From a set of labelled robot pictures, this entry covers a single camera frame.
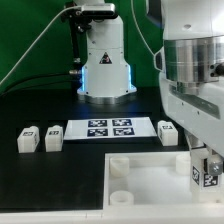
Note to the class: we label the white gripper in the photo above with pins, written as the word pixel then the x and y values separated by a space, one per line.
pixel 202 115

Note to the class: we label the white square tabletop part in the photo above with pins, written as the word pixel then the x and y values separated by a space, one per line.
pixel 158 182

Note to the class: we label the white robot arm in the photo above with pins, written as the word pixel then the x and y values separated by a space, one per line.
pixel 191 70

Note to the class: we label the white sheet with markers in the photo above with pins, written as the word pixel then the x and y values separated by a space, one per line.
pixel 109 128

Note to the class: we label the white table front rail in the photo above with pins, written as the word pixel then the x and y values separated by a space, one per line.
pixel 117 217

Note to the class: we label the black camera on stand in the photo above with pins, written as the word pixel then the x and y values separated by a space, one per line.
pixel 79 14

